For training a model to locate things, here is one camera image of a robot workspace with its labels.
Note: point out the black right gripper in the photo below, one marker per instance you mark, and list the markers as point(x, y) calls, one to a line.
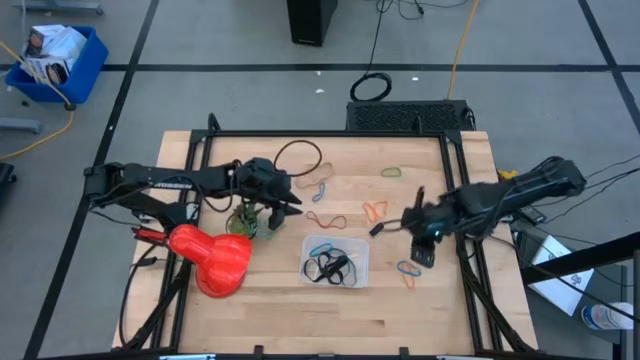
point(425, 220)

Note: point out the potted artificial succulent plant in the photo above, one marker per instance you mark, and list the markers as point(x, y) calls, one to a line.
point(247, 222)

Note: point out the small orange rubber band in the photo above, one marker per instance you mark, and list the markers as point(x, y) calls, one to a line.
point(410, 285)

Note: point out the white labelled bottle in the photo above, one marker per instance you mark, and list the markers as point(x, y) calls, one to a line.
point(605, 316)

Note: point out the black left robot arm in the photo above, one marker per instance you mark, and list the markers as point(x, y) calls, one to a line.
point(150, 177)

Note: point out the black computer tower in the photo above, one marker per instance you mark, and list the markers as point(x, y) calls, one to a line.
point(310, 22)

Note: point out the thin red rubber band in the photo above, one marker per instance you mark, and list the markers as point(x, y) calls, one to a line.
point(345, 222)

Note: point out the clear plastic bin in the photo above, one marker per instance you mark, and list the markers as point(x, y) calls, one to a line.
point(360, 245)

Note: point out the wide black rubber band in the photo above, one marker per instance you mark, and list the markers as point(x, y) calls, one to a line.
point(340, 262)
point(354, 275)

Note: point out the red plastic vase-shaped object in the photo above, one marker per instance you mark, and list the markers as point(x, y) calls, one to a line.
point(215, 260)

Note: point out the thin teal rubber band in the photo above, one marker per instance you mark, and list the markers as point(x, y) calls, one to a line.
point(320, 245)

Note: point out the black metal table frame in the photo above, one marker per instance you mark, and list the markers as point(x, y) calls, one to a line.
point(320, 133)

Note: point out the tan rubber band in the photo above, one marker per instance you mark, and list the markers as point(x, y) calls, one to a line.
point(331, 172)

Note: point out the black metal stand frame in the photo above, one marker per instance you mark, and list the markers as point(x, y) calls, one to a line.
point(575, 259)

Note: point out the grey metal base bar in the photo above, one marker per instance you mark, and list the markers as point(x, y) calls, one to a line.
point(20, 125)
point(60, 7)

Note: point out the black power adapter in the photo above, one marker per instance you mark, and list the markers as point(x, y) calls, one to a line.
point(531, 215)

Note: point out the white cardboard box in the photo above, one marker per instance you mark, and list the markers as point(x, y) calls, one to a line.
point(42, 67)
point(65, 45)

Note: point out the small light blue rubber band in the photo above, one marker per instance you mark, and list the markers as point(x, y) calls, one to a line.
point(314, 197)

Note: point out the black perforated computer case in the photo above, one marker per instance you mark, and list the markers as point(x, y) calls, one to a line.
point(400, 116)

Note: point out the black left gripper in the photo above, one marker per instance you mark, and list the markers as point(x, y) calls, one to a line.
point(260, 187)

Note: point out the blue plastic floor bin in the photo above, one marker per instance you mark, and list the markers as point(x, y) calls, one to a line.
point(85, 75)

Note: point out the green rubber band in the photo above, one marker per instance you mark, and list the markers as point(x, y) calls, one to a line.
point(400, 171)

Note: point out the wide teal rubber band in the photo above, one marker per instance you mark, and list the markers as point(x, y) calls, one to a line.
point(400, 267)

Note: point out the small yellow object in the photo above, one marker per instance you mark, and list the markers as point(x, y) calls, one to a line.
point(507, 175)

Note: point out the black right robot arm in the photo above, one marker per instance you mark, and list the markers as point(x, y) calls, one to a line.
point(525, 190)

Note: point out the large thin brown rubber band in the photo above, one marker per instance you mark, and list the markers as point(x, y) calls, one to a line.
point(321, 156)

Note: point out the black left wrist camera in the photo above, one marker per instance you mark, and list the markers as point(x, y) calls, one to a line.
point(260, 165)

